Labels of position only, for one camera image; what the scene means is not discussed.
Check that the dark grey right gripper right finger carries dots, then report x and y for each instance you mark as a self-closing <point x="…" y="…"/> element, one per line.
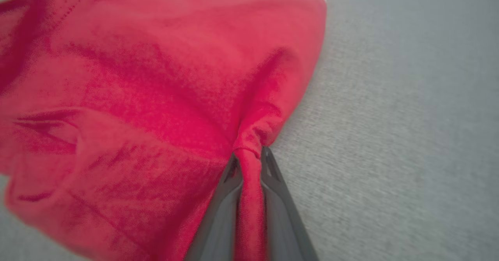
<point x="284" y="222"/>

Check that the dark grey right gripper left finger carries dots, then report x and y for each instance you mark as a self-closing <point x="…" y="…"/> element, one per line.
<point x="218" y="222"/>

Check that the red shorts white trim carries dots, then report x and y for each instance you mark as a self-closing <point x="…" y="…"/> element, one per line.
<point x="136" y="97"/>

